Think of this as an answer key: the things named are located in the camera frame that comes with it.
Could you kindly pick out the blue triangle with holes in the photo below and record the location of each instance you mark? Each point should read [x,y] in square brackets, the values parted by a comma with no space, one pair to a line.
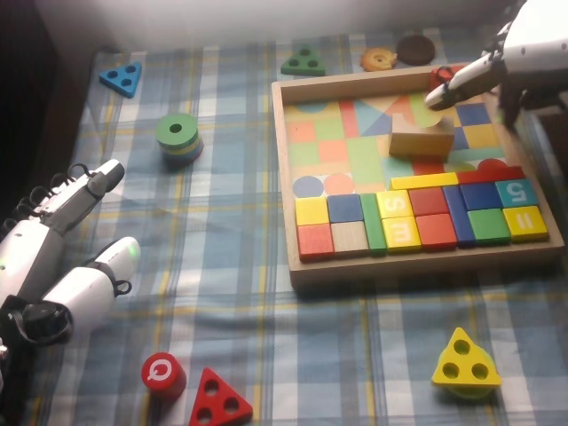
[105,79]

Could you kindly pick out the wooden tray with colourful print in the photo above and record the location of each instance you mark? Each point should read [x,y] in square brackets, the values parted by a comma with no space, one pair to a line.
[399,270]

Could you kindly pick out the red triangle with holes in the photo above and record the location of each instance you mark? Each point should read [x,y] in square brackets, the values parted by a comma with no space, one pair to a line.
[218,398]

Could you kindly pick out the red semicircle block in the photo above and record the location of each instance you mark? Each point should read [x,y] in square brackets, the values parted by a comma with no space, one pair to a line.
[437,73]

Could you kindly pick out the tan flower-shaped cookie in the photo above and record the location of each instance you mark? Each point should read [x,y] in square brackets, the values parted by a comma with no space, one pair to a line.
[368,62]

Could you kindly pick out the light green round disc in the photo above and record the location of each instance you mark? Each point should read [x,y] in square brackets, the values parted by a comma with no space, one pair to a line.
[466,392]

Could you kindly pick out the red cylinder block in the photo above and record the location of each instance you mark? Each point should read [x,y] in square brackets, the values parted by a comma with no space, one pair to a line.
[164,386]

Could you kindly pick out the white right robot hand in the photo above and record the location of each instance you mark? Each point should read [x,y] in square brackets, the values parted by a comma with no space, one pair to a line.
[537,49]

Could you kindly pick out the yellow triangle with holes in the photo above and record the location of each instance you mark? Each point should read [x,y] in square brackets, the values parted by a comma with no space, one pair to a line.
[465,361]

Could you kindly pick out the dark brown round cookie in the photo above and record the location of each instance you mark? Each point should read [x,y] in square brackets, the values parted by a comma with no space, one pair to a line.
[415,49]

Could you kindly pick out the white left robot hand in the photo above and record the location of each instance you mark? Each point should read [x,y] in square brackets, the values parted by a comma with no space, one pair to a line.
[31,257]

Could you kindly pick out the green triangle with holes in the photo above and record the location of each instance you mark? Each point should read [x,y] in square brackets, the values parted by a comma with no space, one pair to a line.
[286,68]

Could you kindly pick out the blue plaid tablecloth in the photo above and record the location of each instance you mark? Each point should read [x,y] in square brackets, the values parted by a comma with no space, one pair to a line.
[222,266]

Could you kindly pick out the natural wooden arch block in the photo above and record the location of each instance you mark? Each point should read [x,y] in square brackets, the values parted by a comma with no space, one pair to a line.
[419,144]

